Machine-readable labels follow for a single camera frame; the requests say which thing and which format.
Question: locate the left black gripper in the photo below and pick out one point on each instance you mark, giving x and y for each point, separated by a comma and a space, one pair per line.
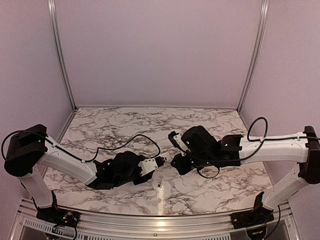
148, 176

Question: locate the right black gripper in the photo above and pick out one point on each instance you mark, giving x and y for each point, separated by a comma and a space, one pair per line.
178, 163

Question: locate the white battery cover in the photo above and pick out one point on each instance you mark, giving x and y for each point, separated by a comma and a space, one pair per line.
159, 182

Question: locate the white remote control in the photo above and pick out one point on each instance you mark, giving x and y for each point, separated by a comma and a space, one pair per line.
164, 157

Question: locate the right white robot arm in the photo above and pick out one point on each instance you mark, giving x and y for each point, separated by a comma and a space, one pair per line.
199, 149

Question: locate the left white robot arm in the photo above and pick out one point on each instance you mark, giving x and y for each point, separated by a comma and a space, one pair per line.
31, 147

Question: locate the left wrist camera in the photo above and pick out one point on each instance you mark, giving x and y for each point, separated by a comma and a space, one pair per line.
150, 164

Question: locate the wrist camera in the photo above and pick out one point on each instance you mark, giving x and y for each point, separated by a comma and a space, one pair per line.
176, 140
150, 164

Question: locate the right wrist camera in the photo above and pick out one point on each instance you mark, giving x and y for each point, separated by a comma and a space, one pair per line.
176, 140

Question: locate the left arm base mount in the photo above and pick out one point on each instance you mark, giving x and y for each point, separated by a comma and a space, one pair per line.
60, 217

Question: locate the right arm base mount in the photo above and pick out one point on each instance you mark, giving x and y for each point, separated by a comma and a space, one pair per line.
251, 217

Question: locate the front aluminium rail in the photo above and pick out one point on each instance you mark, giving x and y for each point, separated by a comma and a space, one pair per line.
109, 226

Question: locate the right aluminium frame post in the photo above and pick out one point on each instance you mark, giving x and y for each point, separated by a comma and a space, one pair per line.
262, 22

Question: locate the aluminium frame post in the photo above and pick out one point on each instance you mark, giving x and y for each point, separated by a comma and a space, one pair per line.
262, 22
59, 52

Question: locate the left aluminium frame post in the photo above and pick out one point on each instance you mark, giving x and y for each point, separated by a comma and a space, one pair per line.
59, 52

